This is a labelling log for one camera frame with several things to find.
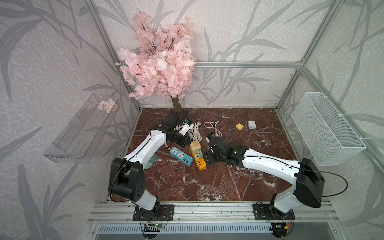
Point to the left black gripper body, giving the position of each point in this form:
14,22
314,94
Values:
179,139

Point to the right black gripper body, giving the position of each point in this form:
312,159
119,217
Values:
211,159

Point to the teal power strip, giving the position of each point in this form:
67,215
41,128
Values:
181,156

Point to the orange power strip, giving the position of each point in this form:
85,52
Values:
201,164

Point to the yellow charger plug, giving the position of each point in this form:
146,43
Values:
239,127

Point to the white charger plug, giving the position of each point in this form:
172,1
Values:
252,125

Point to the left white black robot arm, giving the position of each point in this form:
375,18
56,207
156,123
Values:
127,176

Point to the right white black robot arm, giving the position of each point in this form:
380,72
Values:
307,182

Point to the green charger plug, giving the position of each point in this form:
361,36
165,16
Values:
199,154

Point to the beige cube charger plug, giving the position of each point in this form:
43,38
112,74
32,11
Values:
195,146

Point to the pink cherry blossom tree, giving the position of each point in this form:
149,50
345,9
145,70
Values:
165,64

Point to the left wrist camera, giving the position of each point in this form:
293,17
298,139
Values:
185,126

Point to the aluminium front rail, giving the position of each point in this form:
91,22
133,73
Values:
207,212

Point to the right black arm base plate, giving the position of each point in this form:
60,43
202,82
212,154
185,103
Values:
264,212

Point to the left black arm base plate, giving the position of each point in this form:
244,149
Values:
160,212

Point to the clear acrylic wall shelf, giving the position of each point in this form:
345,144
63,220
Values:
80,139

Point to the white wire mesh basket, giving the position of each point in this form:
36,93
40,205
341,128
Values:
328,135

